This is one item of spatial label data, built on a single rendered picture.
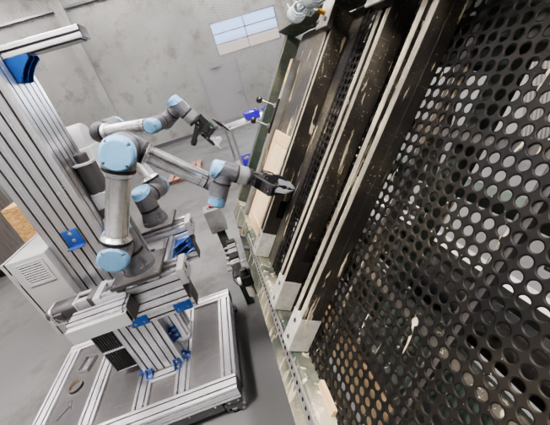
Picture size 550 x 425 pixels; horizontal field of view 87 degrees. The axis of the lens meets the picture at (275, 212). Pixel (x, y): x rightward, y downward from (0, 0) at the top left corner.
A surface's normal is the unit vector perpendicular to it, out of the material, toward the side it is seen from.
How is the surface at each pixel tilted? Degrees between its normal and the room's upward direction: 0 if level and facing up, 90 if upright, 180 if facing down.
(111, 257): 97
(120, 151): 83
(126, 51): 90
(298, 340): 90
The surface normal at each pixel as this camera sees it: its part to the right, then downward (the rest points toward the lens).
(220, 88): 0.20, 0.40
